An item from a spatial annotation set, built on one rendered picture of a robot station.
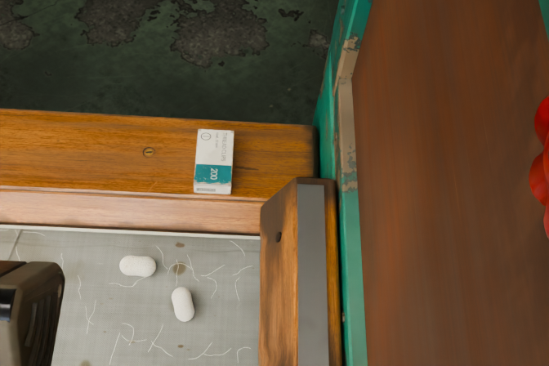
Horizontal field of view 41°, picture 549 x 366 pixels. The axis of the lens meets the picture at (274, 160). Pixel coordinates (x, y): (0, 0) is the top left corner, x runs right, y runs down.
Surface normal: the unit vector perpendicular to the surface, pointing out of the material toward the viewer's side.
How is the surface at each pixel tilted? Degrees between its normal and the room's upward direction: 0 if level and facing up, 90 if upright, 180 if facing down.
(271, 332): 67
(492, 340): 90
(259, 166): 0
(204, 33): 0
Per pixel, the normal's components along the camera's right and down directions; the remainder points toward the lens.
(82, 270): 0.08, -0.53
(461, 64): -1.00, -0.05
